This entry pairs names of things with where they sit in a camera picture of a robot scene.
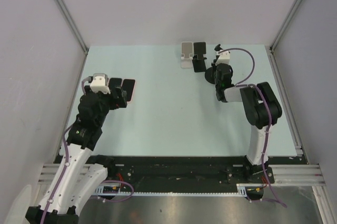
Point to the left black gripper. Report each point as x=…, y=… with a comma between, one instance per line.
x=119, y=102

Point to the black phone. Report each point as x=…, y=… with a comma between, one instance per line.
x=113, y=82

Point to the pink phone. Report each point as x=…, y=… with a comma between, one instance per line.
x=128, y=85

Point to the white phone stand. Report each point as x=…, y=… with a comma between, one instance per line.
x=187, y=52

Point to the black round base stand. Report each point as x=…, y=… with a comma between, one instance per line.
x=210, y=72

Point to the black rectangular phone stand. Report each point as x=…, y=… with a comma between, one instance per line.
x=198, y=59

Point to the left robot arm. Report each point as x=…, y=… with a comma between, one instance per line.
x=68, y=192

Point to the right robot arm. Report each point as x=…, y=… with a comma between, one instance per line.
x=262, y=110

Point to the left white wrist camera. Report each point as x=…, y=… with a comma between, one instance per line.
x=99, y=83

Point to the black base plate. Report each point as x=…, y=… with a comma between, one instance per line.
x=190, y=175

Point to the left aluminium frame post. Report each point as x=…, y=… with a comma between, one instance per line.
x=71, y=24

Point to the aluminium frame post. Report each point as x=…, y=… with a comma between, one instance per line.
x=71, y=24
x=290, y=15

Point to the white slotted cable duct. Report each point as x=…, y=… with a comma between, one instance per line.
x=240, y=190

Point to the right aluminium table rail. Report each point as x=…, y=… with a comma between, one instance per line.
x=286, y=104

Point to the right aluminium frame post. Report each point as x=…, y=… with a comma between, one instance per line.
x=290, y=15

